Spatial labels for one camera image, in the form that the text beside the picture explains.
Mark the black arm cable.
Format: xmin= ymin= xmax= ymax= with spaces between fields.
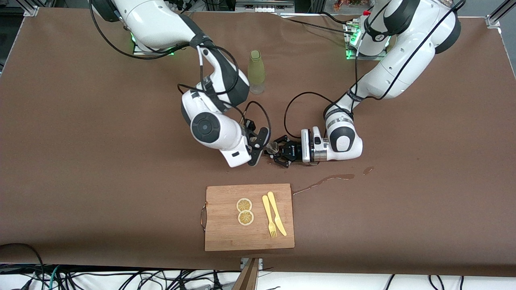
xmin=89 ymin=0 xmax=273 ymax=139
xmin=283 ymin=0 xmax=466 ymax=139

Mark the yellow plastic knife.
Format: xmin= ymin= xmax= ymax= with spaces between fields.
xmin=267 ymin=191 xmax=287 ymax=236

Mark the long brown liquid spill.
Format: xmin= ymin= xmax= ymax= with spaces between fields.
xmin=293 ymin=174 xmax=355 ymax=196

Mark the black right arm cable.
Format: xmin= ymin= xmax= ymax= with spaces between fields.
xmin=89 ymin=0 xmax=273 ymax=139

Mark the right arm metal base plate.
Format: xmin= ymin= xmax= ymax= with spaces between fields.
xmin=133 ymin=34 xmax=178 ymax=56

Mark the black looped floor cable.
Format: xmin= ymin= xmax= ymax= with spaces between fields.
xmin=0 ymin=243 xmax=46 ymax=290

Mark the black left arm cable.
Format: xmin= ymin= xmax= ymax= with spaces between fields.
xmin=283 ymin=0 xmax=466 ymax=139

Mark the wooden post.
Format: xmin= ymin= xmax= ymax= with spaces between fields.
xmin=233 ymin=258 xmax=260 ymax=290

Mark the black cable across table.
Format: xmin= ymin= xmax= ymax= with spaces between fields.
xmin=278 ymin=12 xmax=355 ymax=35

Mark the wooden cutting board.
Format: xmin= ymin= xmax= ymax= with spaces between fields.
xmin=201 ymin=184 xmax=295 ymax=252

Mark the green bottle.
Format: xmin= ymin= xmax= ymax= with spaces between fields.
xmin=248 ymin=50 xmax=266 ymax=95

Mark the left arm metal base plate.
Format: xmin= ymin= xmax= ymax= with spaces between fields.
xmin=343 ymin=20 xmax=392 ymax=61

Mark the yellow plastic fork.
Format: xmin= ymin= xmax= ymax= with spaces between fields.
xmin=262 ymin=195 xmax=277 ymax=238

